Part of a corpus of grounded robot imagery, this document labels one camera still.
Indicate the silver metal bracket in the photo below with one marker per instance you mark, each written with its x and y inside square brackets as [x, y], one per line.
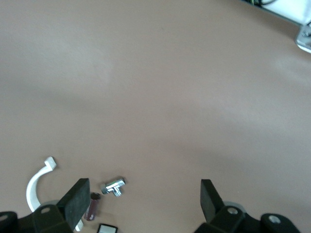
[305, 41]

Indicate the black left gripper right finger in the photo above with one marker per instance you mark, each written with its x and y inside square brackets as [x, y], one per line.
[213, 208]

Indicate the chrome tee valve fitting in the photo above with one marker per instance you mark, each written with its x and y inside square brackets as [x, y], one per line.
[113, 185]

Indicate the black square push button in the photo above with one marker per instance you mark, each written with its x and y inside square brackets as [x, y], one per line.
[107, 229]

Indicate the brown cylindrical capacitor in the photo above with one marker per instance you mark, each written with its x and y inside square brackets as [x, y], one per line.
[91, 208]

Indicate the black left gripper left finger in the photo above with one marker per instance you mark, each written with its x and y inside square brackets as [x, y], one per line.
[73, 206]

